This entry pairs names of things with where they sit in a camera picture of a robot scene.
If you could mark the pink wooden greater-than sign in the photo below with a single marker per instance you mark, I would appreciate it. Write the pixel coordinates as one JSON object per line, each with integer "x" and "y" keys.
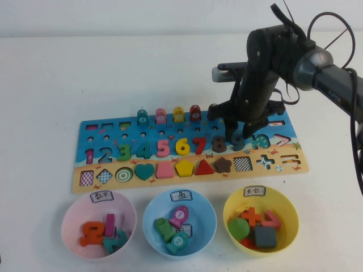
{"x": 272, "y": 222}

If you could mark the teal fish piece number 4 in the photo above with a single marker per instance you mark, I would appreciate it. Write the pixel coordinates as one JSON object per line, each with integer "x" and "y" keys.
{"x": 142, "y": 117}

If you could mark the brown wooden number 8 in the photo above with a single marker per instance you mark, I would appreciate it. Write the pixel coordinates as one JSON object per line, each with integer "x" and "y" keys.
{"x": 219, "y": 143}

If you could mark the colourful wooden puzzle board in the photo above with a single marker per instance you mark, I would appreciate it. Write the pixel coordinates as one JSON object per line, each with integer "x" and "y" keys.
{"x": 255, "y": 178}

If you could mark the pink plastic bowl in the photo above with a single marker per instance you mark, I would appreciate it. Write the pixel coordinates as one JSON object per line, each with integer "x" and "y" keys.
{"x": 71, "y": 226}

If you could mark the teal fish piece number 2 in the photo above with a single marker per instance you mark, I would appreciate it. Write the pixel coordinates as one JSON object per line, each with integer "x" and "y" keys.
{"x": 178, "y": 242}

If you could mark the teal wooden heart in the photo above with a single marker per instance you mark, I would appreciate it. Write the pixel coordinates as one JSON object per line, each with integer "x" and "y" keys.
{"x": 144, "y": 171}

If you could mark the yellow fish piece number 6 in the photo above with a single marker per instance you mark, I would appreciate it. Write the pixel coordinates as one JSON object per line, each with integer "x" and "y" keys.
{"x": 178, "y": 114}

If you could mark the green striped fish piece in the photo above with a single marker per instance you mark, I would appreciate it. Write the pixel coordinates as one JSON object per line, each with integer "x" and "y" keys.
{"x": 164, "y": 228}

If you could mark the pink fish piece number 5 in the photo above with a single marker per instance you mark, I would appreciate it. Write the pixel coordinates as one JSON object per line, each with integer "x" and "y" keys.
{"x": 160, "y": 116}

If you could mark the pink wooden number 5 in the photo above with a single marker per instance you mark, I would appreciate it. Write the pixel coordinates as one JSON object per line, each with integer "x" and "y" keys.
{"x": 167, "y": 151}

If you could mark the red fish piece number 7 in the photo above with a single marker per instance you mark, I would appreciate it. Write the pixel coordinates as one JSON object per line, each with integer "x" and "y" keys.
{"x": 195, "y": 113}

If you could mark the yellow wooden number 6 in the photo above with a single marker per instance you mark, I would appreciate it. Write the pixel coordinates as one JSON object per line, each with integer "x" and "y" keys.
{"x": 178, "y": 148}

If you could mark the yellow plastic bowl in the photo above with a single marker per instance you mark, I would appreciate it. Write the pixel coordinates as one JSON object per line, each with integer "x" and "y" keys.
{"x": 286, "y": 235}

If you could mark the teal wooden number 2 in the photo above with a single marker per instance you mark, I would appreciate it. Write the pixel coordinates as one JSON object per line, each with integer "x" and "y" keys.
{"x": 109, "y": 243}

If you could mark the white label on pink bowl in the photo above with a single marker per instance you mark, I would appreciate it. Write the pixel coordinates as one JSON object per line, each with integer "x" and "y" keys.
{"x": 102, "y": 197}

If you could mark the red wooden number 7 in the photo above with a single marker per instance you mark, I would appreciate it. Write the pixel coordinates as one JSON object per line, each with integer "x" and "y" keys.
{"x": 200, "y": 147}

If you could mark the yellow wooden pentagon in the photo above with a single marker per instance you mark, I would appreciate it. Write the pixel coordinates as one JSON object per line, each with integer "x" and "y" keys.
{"x": 184, "y": 169}

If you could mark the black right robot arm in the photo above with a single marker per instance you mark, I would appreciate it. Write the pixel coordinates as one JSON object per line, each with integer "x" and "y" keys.
{"x": 329, "y": 82}

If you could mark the magenta wooden number 1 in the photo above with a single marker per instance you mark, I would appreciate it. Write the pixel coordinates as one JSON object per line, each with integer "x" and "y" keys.
{"x": 109, "y": 225}

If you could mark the white label on blue bowl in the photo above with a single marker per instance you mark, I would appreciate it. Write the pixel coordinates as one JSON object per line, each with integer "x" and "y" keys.
{"x": 182, "y": 196}

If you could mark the red wooden triangle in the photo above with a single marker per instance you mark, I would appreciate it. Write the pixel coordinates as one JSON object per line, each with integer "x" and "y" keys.
{"x": 204, "y": 170}

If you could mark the white label on yellow bowl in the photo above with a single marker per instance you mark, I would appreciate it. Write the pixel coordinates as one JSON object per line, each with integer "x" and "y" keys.
{"x": 255, "y": 191}

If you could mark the orange wooden plus sign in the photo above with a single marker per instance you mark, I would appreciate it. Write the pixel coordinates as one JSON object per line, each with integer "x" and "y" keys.
{"x": 251, "y": 216}

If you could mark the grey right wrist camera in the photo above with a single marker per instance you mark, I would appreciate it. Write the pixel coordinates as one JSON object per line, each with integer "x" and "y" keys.
{"x": 224, "y": 75}

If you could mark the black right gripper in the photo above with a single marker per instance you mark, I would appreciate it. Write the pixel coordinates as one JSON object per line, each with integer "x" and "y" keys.
{"x": 252, "y": 96}

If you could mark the green wooden number 3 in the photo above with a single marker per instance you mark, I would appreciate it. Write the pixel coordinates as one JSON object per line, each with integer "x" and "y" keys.
{"x": 129, "y": 154}

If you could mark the blue wooden number 9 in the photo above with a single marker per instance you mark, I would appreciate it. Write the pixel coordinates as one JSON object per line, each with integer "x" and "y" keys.
{"x": 239, "y": 146}

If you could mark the brown wooden star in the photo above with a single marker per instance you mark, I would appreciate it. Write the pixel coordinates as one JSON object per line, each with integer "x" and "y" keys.
{"x": 223, "y": 165}

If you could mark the orange wooden number piece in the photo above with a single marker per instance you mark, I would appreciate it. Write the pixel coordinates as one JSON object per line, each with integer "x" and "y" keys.
{"x": 85, "y": 228}

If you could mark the magenta fish piece number 1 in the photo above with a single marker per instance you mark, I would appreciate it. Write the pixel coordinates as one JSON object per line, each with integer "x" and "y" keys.
{"x": 179, "y": 216}

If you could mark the blue plastic bowl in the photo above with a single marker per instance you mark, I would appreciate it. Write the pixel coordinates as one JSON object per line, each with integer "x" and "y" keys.
{"x": 204, "y": 226}

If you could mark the green wooden circle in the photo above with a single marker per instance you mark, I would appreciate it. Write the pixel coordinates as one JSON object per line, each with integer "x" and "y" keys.
{"x": 238, "y": 229}

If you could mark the pink wooden trapezoid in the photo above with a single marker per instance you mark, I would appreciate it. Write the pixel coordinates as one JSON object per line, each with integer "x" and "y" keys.
{"x": 165, "y": 171}

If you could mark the red wooden piece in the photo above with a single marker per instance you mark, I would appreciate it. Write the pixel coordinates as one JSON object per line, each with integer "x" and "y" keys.
{"x": 247, "y": 243}

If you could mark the teal wooden number 4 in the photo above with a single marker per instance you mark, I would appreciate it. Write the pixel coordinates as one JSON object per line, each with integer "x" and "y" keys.
{"x": 146, "y": 151}

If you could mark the grey wooden square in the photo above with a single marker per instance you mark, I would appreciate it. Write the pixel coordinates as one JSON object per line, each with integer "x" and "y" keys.
{"x": 265, "y": 237}

